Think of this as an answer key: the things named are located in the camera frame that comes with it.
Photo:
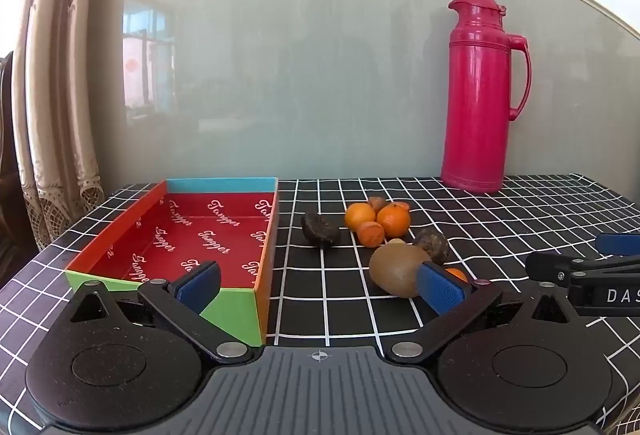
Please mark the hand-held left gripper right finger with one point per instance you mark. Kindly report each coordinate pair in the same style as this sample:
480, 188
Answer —
440, 290

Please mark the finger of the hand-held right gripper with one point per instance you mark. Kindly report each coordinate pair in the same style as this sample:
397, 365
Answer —
550, 265
620, 244

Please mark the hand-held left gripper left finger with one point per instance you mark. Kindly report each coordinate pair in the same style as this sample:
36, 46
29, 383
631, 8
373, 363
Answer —
200, 287

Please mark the dark wrinkled passion fruit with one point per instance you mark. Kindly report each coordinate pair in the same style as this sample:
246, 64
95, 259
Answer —
320, 230
431, 245

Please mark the brown kiwi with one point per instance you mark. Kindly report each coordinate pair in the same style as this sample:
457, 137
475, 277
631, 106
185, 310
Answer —
395, 272

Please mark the colourful cardboard box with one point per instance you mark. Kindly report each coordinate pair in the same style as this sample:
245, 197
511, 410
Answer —
210, 225

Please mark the small tan fruit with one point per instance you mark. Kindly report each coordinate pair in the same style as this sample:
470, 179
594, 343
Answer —
397, 241

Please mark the brown round fruit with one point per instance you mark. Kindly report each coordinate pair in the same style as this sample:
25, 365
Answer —
377, 203

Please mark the pink thermos flask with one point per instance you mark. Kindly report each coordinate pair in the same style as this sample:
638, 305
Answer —
475, 115

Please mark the beige lace curtain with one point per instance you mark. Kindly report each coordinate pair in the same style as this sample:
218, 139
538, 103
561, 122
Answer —
55, 115

